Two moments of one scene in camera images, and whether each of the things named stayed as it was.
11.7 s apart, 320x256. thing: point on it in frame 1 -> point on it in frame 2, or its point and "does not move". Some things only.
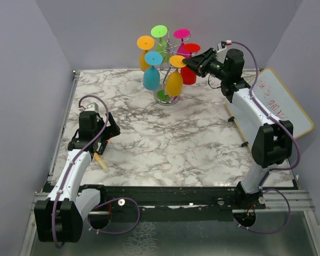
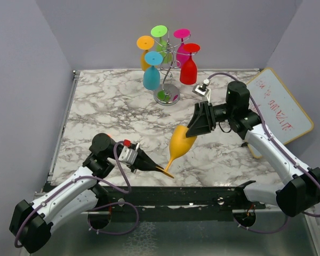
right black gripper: [201, 62] -> [203, 121]
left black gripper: [110, 130] -> [143, 161]
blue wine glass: [151, 75] does not move
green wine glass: [160, 31] does not move
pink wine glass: [182, 33] does not move
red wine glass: [189, 76] does not move
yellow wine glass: [174, 80] -> [179, 145]
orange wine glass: [144, 42] does not move
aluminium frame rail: [44, 187] does not move
